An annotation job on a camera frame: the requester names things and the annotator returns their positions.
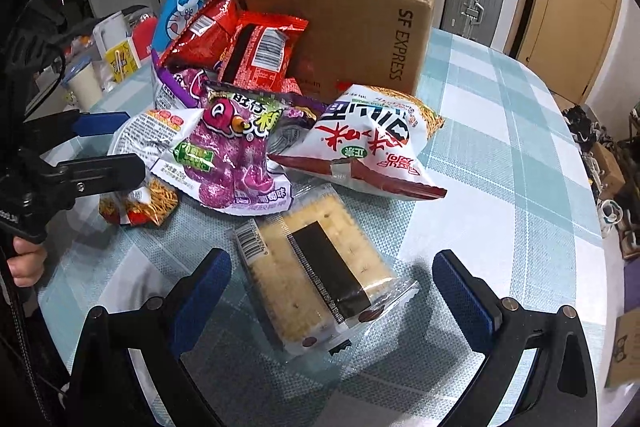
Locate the person's left hand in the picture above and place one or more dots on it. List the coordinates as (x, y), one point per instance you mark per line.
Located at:
(22, 264)

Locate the yellow box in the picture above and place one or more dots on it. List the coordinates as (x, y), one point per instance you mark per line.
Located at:
(122, 57)

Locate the orange noodle snack packet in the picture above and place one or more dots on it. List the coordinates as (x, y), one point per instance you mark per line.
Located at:
(145, 207)

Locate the white purple snack packet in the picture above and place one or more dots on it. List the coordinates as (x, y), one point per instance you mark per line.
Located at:
(172, 84)

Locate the blue cartoon bag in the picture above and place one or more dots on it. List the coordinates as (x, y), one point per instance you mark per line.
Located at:
(185, 7)

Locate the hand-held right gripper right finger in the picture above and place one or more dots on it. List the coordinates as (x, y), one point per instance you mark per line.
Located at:
(465, 302)

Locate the clear cracker packet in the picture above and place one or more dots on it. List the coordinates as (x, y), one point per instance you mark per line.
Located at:
(320, 267)

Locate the purple cartoon candy packet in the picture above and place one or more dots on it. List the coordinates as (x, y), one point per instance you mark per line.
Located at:
(235, 157)

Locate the red snack packet dark band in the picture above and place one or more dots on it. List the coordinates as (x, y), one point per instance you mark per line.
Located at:
(265, 52)

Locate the flat cardboard piece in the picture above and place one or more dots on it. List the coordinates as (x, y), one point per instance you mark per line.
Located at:
(622, 352)

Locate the white cup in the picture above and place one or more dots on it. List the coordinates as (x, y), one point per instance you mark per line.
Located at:
(85, 89)

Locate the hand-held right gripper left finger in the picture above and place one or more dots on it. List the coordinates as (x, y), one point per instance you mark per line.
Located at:
(205, 292)

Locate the plaid tablecloth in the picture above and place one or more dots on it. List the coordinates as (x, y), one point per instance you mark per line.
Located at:
(500, 157)

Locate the silver purple snack packet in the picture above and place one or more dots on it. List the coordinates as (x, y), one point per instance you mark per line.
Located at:
(292, 132)

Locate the shiny red snack packet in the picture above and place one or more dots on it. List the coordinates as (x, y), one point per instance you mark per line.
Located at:
(205, 32)

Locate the pile of shoes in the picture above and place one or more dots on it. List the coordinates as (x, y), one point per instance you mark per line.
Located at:
(582, 129)

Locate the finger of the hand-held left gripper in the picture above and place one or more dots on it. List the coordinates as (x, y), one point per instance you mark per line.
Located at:
(100, 122)
(100, 174)

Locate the white red noodle snack packet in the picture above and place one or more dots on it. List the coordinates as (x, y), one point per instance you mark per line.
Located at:
(370, 132)

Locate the brown cardboard box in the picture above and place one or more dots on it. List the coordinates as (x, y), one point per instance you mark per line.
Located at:
(350, 32)

